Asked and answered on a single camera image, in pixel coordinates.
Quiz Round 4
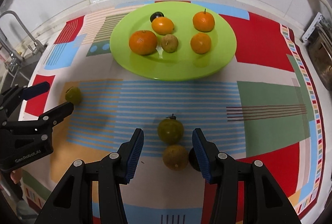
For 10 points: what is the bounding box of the steel sink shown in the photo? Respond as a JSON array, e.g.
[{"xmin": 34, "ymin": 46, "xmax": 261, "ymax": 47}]
[{"xmin": 0, "ymin": 58, "xmax": 34, "ymax": 92}]

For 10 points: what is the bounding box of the small smooth orange fruit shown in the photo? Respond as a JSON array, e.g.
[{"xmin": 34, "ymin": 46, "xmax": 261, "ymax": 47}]
[
  {"xmin": 151, "ymin": 17, "xmax": 174, "ymax": 35},
  {"xmin": 190, "ymin": 32, "xmax": 212, "ymax": 54}
]

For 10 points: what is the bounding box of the thin steel gooseneck faucet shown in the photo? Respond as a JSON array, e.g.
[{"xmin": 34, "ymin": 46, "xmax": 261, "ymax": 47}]
[{"xmin": 0, "ymin": 11, "xmax": 48, "ymax": 56}]

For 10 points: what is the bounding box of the green plate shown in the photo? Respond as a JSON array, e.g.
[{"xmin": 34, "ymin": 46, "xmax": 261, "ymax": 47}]
[{"xmin": 109, "ymin": 0, "xmax": 237, "ymax": 81}]

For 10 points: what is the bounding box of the green round fruit with stem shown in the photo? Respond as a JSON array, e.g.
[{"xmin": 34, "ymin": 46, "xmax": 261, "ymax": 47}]
[{"xmin": 157, "ymin": 114, "xmax": 184, "ymax": 145}]

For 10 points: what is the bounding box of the colourful patterned tablecloth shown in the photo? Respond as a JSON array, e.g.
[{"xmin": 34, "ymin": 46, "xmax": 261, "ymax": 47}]
[{"xmin": 19, "ymin": 0, "xmax": 326, "ymax": 224}]

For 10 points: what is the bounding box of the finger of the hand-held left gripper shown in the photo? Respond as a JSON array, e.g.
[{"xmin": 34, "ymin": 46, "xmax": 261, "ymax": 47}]
[
  {"xmin": 0, "ymin": 81, "xmax": 50, "ymax": 119},
  {"xmin": 0, "ymin": 101, "xmax": 75, "ymax": 129}
]

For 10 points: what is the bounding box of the brownish green round fruit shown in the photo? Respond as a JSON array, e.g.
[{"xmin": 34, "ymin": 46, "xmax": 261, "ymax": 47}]
[
  {"xmin": 162, "ymin": 145, "xmax": 189, "ymax": 170},
  {"xmin": 161, "ymin": 34, "xmax": 179, "ymax": 54}
]

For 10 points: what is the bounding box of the large steel pot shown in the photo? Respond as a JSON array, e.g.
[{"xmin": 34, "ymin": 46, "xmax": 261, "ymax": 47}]
[{"xmin": 307, "ymin": 24, "xmax": 332, "ymax": 91}]

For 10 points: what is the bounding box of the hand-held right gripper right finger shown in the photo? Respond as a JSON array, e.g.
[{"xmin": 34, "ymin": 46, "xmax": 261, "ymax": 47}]
[{"xmin": 192, "ymin": 128, "xmax": 303, "ymax": 224}]

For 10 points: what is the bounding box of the orange tangerine with stem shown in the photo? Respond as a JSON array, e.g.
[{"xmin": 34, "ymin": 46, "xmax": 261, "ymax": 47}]
[{"xmin": 192, "ymin": 8, "xmax": 215, "ymax": 32}]

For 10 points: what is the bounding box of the dark purple plum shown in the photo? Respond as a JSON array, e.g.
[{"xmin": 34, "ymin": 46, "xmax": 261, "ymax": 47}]
[
  {"xmin": 150, "ymin": 12, "xmax": 165, "ymax": 23},
  {"xmin": 188, "ymin": 147, "xmax": 201, "ymax": 172}
]

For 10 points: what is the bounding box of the white plastic rack panel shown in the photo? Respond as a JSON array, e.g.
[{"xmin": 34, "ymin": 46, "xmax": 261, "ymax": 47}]
[{"xmin": 301, "ymin": 13, "xmax": 326, "ymax": 44}]

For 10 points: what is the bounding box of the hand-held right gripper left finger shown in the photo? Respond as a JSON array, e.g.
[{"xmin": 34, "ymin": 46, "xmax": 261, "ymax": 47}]
[{"xmin": 34, "ymin": 129, "xmax": 145, "ymax": 224}]

